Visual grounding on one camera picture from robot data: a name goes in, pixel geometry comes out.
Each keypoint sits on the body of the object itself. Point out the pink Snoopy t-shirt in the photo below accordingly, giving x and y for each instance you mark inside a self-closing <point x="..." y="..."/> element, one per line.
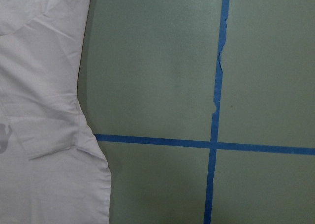
<point x="52" y="170"/>

